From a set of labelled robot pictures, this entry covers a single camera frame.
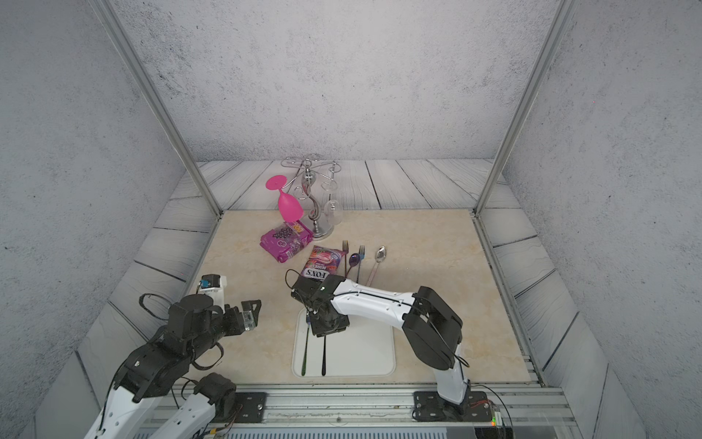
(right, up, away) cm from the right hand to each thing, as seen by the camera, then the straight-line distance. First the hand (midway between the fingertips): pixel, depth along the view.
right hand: (325, 332), depth 80 cm
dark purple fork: (+5, +22, +27) cm, 35 cm away
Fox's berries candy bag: (-4, +18, +21) cm, 28 cm away
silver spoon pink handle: (+18, +20, +24) cm, 36 cm away
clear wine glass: (+1, +37, +19) cm, 41 cm away
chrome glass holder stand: (-5, +50, +15) cm, 52 cm away
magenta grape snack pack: (-18, +27, +24) cm, 40 cm away
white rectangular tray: (+12, -6, +3) cm, 14 cm away
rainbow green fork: (-6, -8, +1) cm, 11 cm away
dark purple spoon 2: (+8, +18, +24) cm, 31 cm away
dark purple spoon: (0, -9, +1) cm, 9 cm away
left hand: (-18, +11, -9) cm, 23 cm away
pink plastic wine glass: (-15, +38, +20) cm, 46 cm away
